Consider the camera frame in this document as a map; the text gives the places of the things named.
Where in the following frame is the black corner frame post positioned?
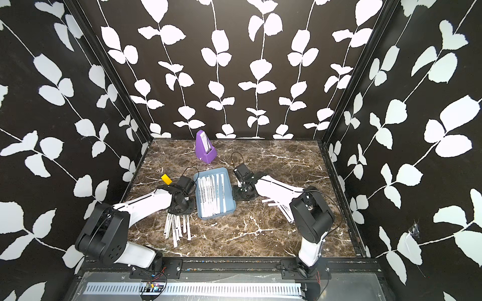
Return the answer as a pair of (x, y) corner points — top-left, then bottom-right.
(321, 0), (400, 144)

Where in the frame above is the yellow block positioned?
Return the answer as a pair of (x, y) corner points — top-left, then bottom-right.
(161, 174), (173, 185)

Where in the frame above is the small green circuit board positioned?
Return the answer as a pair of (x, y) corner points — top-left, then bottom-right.
(141, 282), (166, 295)

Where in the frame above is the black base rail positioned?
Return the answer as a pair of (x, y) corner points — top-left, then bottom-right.
(127, 256), (385, 281)

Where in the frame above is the purple metronome-like object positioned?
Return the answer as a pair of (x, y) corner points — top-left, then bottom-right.
(195, 130), (217, 164)

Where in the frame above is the white slotted cable duct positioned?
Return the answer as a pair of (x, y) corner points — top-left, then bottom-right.
(81, 282), (305, 298)

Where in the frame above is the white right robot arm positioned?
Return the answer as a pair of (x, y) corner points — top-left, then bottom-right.
(233, 164), (335, 271)

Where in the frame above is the black left corner post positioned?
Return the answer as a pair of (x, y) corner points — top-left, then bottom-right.
(65, 0), (153, 142)

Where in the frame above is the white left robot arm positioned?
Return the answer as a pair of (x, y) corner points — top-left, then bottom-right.
(75, 176), (195, 273)

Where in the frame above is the blue plastic storage box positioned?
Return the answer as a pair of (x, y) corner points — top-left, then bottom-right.
(194, 168), (237, 220)

